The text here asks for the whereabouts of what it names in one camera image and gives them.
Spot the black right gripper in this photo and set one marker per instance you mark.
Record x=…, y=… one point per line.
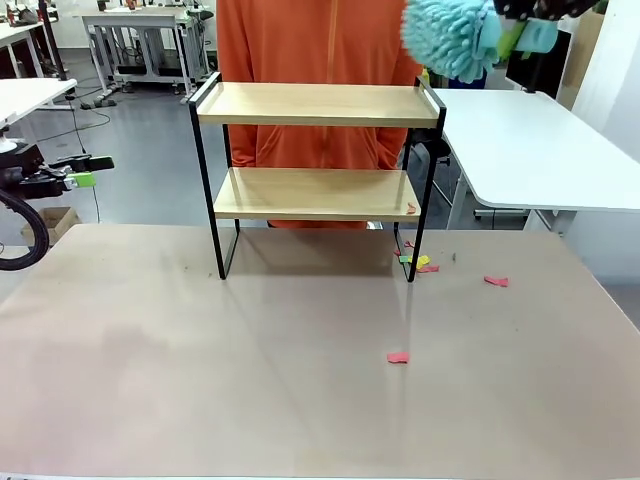
x=545, y=9

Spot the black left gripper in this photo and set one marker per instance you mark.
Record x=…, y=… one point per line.
x=27, y=167

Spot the teal microfiber duster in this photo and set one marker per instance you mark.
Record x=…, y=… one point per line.
x=450, y=35

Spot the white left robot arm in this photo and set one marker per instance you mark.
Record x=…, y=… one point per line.
x=5, y=145

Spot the black monitor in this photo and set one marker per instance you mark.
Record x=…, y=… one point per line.
x=550, y=70

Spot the cardboard box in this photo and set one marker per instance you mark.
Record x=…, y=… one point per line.
x=55, y=220

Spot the cardboard panel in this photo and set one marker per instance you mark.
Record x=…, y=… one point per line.
x=585, y=60

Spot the large white table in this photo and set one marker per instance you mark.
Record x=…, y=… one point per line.
x=525, y=150

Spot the black chair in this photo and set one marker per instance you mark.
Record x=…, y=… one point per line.
x=440, y=150

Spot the person in orange jacket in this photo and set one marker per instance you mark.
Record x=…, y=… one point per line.
x=300, y=40

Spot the yellow paper scrap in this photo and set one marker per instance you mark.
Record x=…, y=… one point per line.
x=421, y=260

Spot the pink paper scrap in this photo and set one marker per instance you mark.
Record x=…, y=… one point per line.
x=429, y=269

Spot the black post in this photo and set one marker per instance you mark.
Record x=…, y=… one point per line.
x=52, y=45

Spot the white desk with frame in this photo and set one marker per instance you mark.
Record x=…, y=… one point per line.
x=130, y=20

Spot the black frame wooden shelf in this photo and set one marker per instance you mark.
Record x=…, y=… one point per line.
x=310, y=105

